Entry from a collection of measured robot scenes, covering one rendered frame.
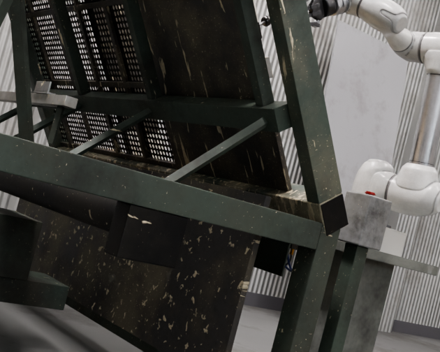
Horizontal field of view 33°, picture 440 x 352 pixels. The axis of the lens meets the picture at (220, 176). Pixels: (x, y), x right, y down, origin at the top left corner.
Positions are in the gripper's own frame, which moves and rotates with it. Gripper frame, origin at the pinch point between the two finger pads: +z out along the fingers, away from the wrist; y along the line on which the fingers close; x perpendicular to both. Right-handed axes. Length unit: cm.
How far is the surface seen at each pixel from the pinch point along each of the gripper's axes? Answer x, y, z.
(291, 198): -9, 57, 22
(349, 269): -19, 87, 11
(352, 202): -15, 66, 0
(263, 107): -10.7, 22.9, 26.2
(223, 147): -12, 30, 46
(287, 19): -23.0, -3.4, 19.8
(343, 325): -20, 105, 19
